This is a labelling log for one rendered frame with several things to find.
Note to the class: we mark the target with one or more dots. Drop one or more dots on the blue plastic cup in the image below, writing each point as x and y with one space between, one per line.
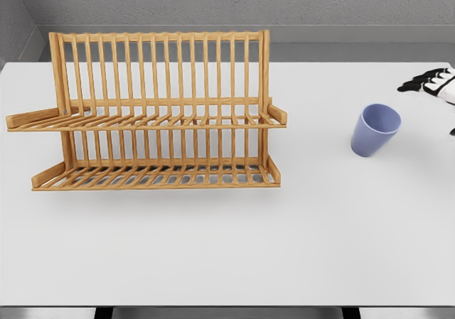
373 130

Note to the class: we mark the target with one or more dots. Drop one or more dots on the wooden two-tier dish rack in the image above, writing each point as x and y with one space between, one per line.
160 120

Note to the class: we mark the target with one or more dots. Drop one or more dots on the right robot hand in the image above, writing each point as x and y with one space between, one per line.
444 89

